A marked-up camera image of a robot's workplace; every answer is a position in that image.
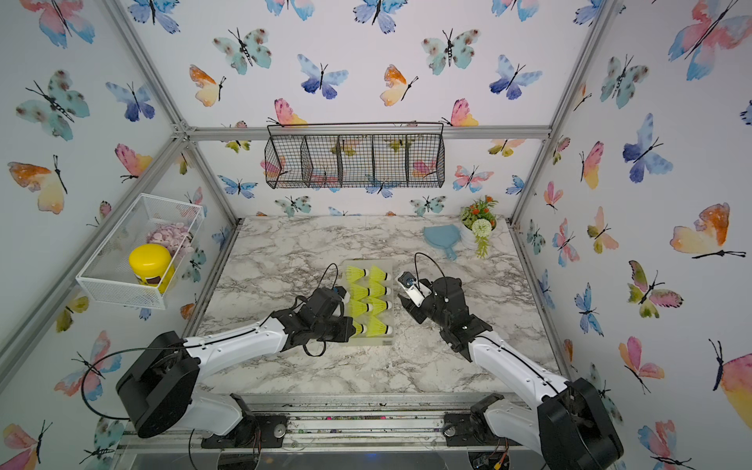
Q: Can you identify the light blue dustpan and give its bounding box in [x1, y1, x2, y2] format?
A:
[423, 224, 461, 262]

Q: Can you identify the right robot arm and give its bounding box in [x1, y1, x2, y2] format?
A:
[398, 272, 624, 469]

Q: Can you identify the black wire wall basket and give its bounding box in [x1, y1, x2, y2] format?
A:
[262, 121, 446, 192]

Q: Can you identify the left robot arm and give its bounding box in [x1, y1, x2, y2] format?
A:
[116, 286, 364, 448]

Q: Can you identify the yellow shuttlecock extra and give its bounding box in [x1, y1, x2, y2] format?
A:
[348, 300, 370, 318]

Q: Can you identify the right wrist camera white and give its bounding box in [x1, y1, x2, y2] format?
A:
[397, 271, 432, 307]

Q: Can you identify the yellow shuttlecock final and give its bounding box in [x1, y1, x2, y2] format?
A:
[352, 321, 365, 337]

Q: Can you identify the yellow shuttlecock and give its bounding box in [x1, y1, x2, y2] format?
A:
[365, 297, 390, 315]
[345, 266, 368, 283]
[365, 317, 392, 339]
[368, 266, 389, 285]
[368, 280, 390, 299]
[349, 283, 370, 302]

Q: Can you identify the white mesh wall basket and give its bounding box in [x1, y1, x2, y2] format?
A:
[76, 193, 205, 309]

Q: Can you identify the white potted artificial plant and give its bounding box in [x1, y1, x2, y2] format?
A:
[460, 196, 497, 259]

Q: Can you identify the yellow lidded jar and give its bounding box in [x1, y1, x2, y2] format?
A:
[128, 244, 174, 295]

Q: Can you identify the pink flower ball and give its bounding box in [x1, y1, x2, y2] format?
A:
[146, 222, 194, 257]

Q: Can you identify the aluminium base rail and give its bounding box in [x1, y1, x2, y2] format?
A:
[114, 398, 612, 456]

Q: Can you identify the translucent plastic storage box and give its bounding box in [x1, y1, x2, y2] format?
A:
[339, 258, 396, 347]

